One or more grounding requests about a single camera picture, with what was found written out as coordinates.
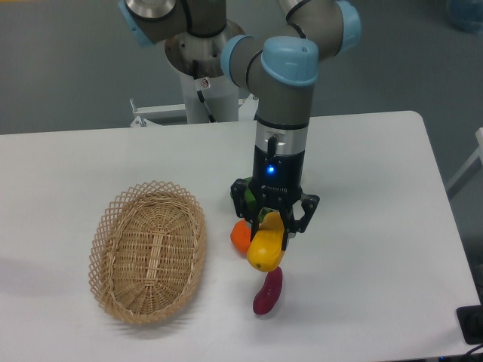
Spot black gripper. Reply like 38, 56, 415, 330
230, 144, 321, 252

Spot yellow toy mango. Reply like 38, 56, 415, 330
247, 212, 285, 272

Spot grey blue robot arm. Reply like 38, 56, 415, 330
118, 1, 361, 243

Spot woven wicker basket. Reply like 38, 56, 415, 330
88, 181, 207, 324

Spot green toy vegetable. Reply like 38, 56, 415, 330
230, 175, 276, 224

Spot orange toy fruit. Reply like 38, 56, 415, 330
230, 220, 251, 256

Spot purple toy sweet potato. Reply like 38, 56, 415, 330
253, 267, 283, 315

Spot black power adapter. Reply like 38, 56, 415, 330
456, 305, 482, 345

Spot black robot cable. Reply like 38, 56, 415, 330
192, 59, 217, 124

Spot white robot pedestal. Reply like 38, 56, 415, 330
130, 18, 261, 127

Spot white table leg frame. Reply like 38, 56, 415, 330
445, 127, 482, 200

